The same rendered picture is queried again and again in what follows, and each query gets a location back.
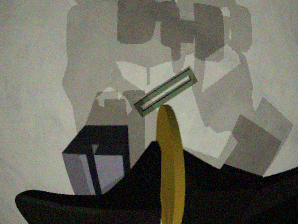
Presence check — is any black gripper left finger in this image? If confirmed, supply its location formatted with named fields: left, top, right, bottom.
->
left=15, top=140, right=162, bottom=224

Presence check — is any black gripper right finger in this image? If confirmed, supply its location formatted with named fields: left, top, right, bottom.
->
left=181, top=148, right=298, bottom=224

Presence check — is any gold coin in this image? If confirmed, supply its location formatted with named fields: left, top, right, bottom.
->
left=156, top=105, right=186, bottom=224

